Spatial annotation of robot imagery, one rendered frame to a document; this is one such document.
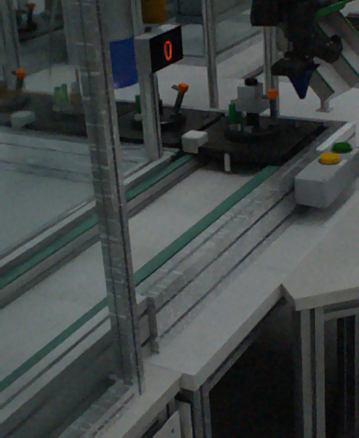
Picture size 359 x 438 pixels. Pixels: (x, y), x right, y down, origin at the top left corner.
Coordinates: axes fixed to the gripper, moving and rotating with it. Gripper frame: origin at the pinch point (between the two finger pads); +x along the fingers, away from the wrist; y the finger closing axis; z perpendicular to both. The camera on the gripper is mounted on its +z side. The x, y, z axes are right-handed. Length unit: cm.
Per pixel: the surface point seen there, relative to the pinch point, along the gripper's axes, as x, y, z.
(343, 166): 14.0, -9.6, 12.9
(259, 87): 1.7, 0.1, -10.2
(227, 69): 24, 85, -63
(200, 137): 10.9, -10.9, -19.6
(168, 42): -12.1, -18.4, -21.3
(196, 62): 22, 86, -75
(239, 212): 14.1, -37.6, 3.2
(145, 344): 22, -73, 4
